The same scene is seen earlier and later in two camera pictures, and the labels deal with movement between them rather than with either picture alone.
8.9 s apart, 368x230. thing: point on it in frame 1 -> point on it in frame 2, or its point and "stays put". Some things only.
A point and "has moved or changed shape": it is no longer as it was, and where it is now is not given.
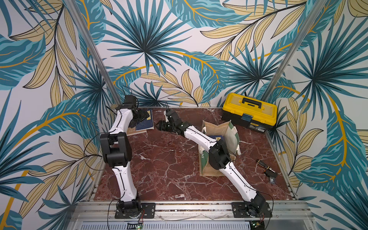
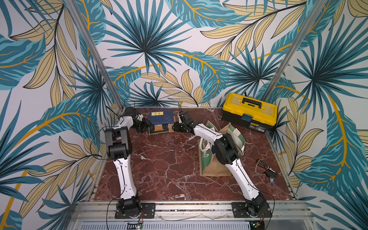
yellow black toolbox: x=251 y=113 stays put
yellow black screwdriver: x=264 y=165 stays put
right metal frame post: x=312 y=16 stays put
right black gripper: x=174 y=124 -> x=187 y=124
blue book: x=147 y=123 has moved or changed shape
